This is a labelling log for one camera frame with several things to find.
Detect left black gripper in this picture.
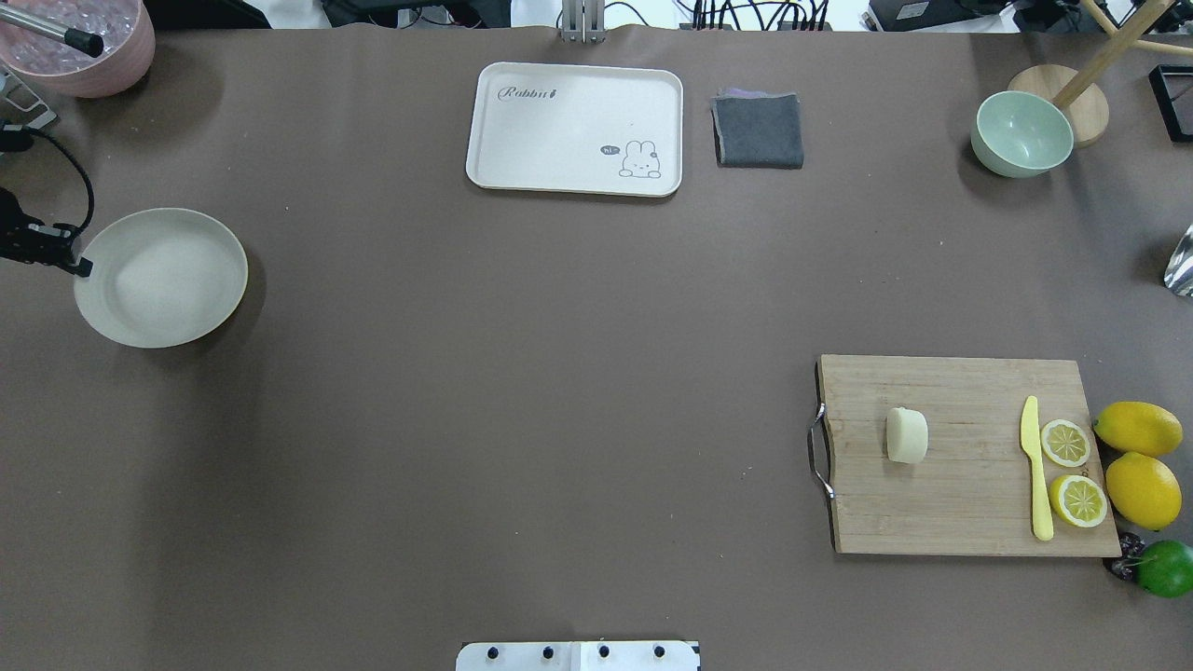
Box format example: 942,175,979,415
1,187,93,279

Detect beige round plate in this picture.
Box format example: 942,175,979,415
74,208,251,349

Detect cream rabbit tray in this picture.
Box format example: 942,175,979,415
465,62,684,197

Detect metal tongs in bowl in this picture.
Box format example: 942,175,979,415
1,4,105,57

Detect pink bowl with ice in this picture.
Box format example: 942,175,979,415
1,1,155,98

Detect grey folded cloth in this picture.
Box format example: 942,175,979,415
711,90,805,170

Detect wooden cutting board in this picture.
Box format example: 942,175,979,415
809,355,1119,558

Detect mint green bowl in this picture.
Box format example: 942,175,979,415
970,90,1075,178

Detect yellow plastic knife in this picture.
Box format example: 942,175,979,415
1019,395,1055,542

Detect upper lemon half slice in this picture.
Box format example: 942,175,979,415
1040,419,1094,468

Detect lemon half slice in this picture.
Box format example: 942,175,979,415
1040,419,1094,468
1047,474,1109,529

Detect wooden cup rack stand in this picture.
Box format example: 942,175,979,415
1008,1,1189,148

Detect lower lemon half slice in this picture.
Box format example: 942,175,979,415
1047,474,1109,529

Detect whole lemon outer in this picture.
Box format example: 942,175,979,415
1092,401,1183,458

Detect whole lemon near lime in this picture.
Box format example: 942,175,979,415
1104,453,1182,530

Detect dark grapes beside lime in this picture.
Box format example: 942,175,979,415
1104,531,1146,581

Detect metal ice scoop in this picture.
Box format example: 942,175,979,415
1160,224,1193,297

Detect green lime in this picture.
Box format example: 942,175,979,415
1136,540,1192,598

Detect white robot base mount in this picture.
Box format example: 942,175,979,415
455,640,701,670

